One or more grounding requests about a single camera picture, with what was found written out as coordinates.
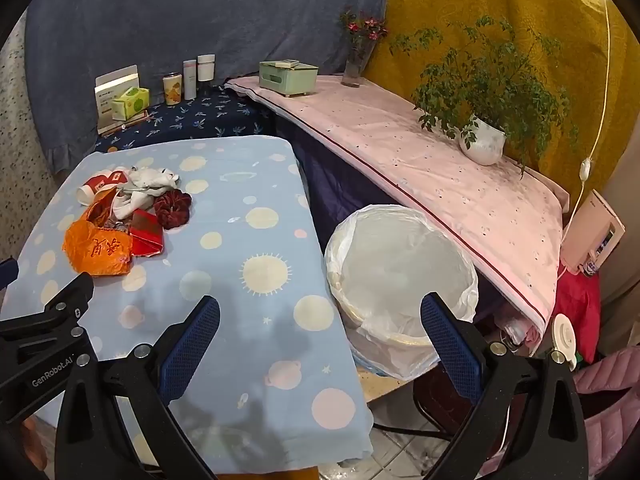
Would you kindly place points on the orange plastic bag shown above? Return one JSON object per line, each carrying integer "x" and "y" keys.
{"x": 95, "y": 250}

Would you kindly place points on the dark blue patterned cloth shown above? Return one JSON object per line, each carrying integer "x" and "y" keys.
{"x": 200, "y": 115}

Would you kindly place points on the white cardboard box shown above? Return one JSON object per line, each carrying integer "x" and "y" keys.
{"x": 107, "y": 90}

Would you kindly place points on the white-lined waste bin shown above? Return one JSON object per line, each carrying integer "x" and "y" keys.
{"x": 395, "y": 260}

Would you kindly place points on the white jar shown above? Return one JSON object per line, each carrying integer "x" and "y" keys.
{"x": 205, "y": 67}

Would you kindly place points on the green plant in white pot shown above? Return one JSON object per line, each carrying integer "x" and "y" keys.
{"x": 482, "y": 142}

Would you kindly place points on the orange clear wrapper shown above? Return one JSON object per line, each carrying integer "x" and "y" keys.
{"x": 102, "y": 212}

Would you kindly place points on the dark red chair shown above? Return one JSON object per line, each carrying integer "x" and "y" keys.
{"x": 435, "y": 400}

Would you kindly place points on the light blue dotted blanket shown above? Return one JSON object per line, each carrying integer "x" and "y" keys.
{"x": 240, "y": 200}

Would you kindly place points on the pink patterned bedsheet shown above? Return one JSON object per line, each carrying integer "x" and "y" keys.
{"x": 400, "y": 150}

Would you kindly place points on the dark red scrunchie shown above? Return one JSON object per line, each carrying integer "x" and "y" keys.
{"x": 172, "y": 210}

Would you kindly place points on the glass vase with red flowers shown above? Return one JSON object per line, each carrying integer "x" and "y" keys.
{"x": 352, "y": 72}

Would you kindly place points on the grey-blue hanging cloth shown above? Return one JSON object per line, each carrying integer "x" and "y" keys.
{"x": 175, "y": 15}

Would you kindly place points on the white round appliance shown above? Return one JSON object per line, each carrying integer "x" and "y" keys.
{"x": 564, "y": 335}

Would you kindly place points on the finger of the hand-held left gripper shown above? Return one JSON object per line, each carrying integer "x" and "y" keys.
{"x": 60, "y": 302}
{"x": 6, "y": 271}

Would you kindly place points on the flat brown book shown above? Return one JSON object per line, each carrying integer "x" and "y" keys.
{"x": 132, "y": 122}

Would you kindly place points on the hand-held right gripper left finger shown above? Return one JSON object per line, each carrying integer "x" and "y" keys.
{"x": 192, "y": 345}

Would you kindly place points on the pale pink bundle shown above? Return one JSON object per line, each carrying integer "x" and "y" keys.
{"x": 520, "y": 330}

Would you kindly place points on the pale green storage box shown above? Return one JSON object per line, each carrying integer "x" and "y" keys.
{"x": 287, "y": 80}

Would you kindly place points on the red and white paper cup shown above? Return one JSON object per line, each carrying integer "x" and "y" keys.
{"x": 92, "y": 190}

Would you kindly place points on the red paper packet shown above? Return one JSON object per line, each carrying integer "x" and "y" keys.
{"x": 145, "y": 235}

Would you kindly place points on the pale pink water dispenser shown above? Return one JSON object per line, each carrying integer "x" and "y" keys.
{"x": 592, "y": 225}

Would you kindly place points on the dark purple cloth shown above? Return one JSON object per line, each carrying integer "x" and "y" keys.
{"x": 330, "y": 185}

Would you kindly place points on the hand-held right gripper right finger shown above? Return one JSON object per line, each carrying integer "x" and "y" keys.
{"x": 452, "y": 345}

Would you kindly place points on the slim white bottle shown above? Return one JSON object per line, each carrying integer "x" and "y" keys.
{"x": 190, "y": 80}

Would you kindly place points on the orange printed can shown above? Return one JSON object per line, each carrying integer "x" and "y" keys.
{"x": 172, "y": 90}

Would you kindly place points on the pink padded jacket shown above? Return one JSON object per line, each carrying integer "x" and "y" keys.
{"x": 610, "y": 375}

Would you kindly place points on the green tissue box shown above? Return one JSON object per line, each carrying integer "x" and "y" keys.
{"x": 130, "y": 104}

